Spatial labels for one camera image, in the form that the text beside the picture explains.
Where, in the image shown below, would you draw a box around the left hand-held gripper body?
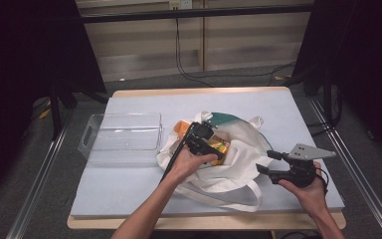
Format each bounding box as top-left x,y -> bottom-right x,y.
159,122 -> 202,183

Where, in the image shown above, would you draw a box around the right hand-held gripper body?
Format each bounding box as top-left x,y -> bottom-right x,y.
270,142 -> 337,188

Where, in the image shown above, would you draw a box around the yellow orange snack packet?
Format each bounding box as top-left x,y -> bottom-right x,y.
207,133 -> 232,166

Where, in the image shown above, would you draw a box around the white tote bag colour patches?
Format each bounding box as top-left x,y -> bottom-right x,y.
155,111 -> 275,213

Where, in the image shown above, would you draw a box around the person's left hand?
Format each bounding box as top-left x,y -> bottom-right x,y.
165,145 -> 219,183

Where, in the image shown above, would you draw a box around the person's right hand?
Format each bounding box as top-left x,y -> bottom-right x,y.
278,160 -> 329,218

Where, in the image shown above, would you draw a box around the wooden table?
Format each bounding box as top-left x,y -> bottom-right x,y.
67,86 -> 347,231

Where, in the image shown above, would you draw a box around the clear plastic bin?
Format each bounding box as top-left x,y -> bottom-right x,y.
78,113 -> 164,164

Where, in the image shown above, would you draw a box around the black curtain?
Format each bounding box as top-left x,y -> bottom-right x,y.
292,0 -> 382,157
0,0 -> 107,207

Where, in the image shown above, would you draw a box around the black metal stand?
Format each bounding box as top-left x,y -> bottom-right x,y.
48,78 -> 79,140

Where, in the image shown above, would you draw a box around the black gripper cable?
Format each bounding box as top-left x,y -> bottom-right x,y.
315,167 -> 330,195

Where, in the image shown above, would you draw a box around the metal floor rail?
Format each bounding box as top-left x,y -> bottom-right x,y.
307,96 -> 382,239
5,109 -> 76,239

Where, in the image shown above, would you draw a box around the black wall cable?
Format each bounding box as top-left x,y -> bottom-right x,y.
174,18 -> 296,88

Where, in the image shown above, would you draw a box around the black horizontal rail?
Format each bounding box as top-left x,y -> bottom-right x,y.
79,3 -> 314,24

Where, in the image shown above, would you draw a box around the white wall socket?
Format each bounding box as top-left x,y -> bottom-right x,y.
168,0 -> 193,10

